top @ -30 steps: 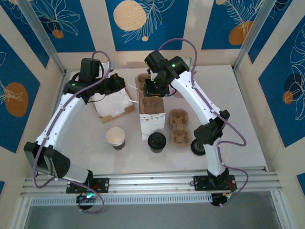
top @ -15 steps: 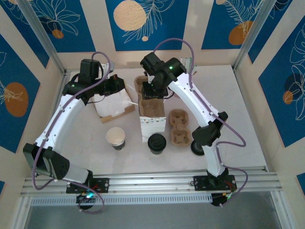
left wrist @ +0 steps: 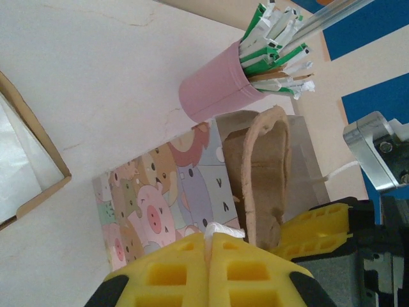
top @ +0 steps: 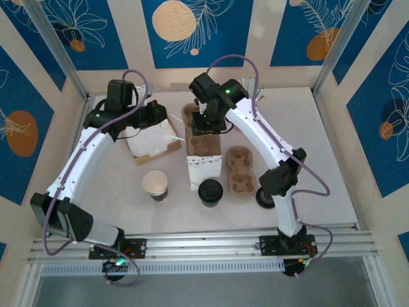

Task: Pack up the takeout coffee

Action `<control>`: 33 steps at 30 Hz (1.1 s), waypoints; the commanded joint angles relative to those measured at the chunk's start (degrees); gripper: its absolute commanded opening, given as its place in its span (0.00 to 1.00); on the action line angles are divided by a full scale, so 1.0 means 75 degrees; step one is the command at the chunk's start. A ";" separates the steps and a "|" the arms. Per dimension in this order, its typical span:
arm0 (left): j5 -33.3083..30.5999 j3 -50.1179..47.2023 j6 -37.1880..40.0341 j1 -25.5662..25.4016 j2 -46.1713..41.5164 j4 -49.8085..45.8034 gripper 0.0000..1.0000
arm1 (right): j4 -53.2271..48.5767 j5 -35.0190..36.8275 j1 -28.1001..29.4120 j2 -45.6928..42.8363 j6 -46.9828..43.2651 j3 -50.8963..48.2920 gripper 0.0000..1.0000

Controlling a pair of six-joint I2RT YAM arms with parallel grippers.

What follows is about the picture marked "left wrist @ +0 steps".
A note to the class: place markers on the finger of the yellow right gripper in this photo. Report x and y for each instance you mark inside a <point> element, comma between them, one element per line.
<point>329,217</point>
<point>316,246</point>

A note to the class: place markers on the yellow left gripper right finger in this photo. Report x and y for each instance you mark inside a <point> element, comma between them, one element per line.
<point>249,278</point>

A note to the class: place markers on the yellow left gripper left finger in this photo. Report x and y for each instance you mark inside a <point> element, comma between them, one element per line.
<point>166,278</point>

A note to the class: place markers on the brown pulp cup carrier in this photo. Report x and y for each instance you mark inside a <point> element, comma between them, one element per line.
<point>265,179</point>

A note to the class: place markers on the cartoon animal paper gift bag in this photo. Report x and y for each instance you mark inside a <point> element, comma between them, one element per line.
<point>153,198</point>

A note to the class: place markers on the white paper napkins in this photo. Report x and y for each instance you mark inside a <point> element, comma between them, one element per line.
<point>19,166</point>

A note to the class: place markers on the brown cardboard napkin box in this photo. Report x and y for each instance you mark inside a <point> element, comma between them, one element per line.
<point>41,196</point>

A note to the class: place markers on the wooden stir stick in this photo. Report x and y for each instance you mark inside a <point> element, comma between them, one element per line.
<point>274,76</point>

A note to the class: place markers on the pink cylindrical straw holder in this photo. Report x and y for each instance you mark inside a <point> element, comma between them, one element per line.
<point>211,89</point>

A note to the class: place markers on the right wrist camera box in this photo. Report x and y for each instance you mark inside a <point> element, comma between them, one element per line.
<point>367,144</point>

